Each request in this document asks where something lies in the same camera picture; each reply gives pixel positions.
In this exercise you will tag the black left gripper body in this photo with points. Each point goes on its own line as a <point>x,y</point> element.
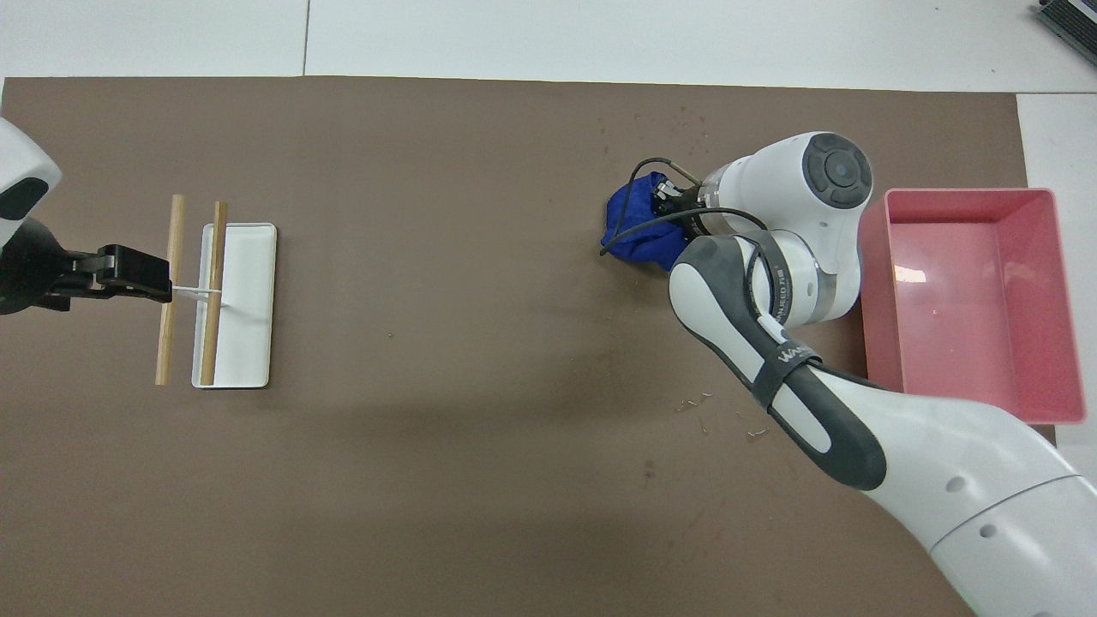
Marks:
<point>34,270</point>

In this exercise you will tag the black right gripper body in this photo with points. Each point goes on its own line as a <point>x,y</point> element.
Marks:
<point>694,210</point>

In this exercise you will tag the blue towel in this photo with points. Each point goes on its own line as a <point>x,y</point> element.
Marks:
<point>651,250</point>

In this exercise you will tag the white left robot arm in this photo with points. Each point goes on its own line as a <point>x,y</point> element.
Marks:
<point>21,163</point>

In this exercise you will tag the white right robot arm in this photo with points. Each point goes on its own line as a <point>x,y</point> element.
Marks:
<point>943,480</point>

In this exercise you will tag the white towel rack base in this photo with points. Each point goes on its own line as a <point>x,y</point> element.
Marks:
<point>248,308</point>

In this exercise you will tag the wooden rack rod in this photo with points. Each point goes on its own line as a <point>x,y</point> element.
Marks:
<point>212,257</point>
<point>173,248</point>

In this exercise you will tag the brown table mat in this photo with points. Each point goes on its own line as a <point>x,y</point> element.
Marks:
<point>446,343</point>

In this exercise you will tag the pink plastic bin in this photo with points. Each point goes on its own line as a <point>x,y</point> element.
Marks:
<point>968,291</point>

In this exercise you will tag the dark grey device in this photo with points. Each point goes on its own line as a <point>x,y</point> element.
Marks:
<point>1076,21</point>

